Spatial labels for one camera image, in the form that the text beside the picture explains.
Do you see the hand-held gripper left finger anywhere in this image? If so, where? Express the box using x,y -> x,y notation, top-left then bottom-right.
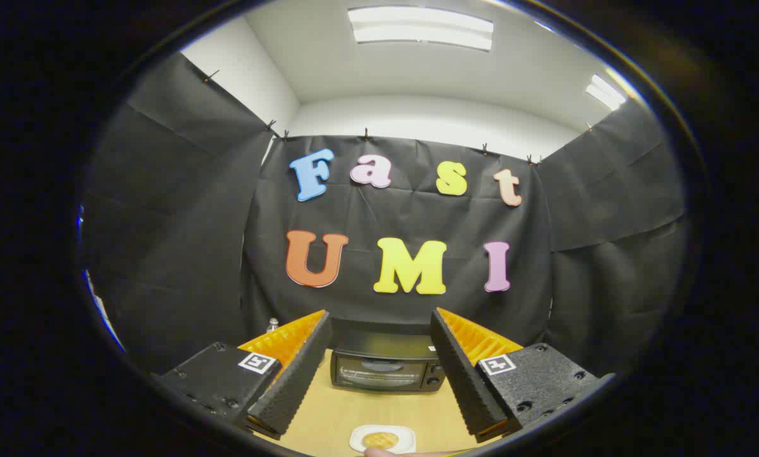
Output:
153,309 -> 333,440

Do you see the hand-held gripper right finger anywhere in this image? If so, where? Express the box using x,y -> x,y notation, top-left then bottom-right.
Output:
430,307 -> 615,444

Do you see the white square plate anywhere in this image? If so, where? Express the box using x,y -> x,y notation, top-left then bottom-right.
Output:
350,424 -> 416,454

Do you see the black toaster oven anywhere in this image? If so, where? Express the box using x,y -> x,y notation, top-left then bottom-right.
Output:
330,329 -> 447,392

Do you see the row of black cloth clips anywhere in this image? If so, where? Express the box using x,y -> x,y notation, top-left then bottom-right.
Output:
202,69 -> 596,167

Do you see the small ceiling light panel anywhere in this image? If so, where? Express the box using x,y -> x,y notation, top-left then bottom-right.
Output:
586,74 -> 626,112

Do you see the large ceiling light panel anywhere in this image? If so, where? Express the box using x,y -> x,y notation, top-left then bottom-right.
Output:
348,5 -> 494,53

